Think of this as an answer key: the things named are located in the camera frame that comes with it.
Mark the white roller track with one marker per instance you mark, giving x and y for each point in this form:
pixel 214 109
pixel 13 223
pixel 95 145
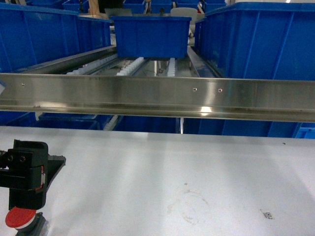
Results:
pixel 131 67

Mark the small printed code sticker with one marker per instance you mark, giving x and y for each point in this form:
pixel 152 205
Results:
pixel 267 213

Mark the stainless steel shelf rail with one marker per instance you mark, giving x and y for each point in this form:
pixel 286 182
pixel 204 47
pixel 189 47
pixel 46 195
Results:
pixel 222 98

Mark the large blue bin right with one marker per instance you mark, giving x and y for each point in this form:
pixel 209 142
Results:
pixel 259 40

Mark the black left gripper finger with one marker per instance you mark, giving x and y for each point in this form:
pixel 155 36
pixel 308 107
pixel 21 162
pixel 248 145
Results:
pixel 36 197
pixel 52 167

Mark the large blue bin left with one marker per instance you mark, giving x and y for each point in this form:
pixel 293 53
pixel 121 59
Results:
pixel 31 35

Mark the large blue bin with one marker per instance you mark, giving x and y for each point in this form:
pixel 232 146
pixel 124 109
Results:
pixel 31 35
pixel 259 40

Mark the red mushroom push button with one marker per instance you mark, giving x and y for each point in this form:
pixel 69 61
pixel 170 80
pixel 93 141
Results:
pixel 27 222

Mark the blue bin centre shelf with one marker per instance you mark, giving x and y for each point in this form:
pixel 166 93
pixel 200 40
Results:
pixel 151 36

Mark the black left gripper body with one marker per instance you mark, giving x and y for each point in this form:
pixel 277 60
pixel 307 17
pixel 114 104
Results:
pixel 16 168

